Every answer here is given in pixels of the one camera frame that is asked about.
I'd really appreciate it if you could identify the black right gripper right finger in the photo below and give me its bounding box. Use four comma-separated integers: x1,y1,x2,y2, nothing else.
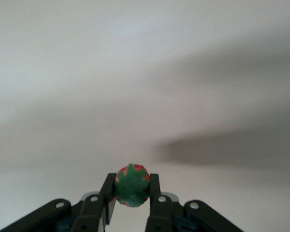
145,173,245,232

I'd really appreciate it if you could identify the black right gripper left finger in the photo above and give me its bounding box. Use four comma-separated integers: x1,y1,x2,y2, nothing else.
0,173,117,232

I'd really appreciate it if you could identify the small red toy strawberry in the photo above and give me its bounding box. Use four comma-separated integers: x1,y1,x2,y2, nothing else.
114,163,150,208

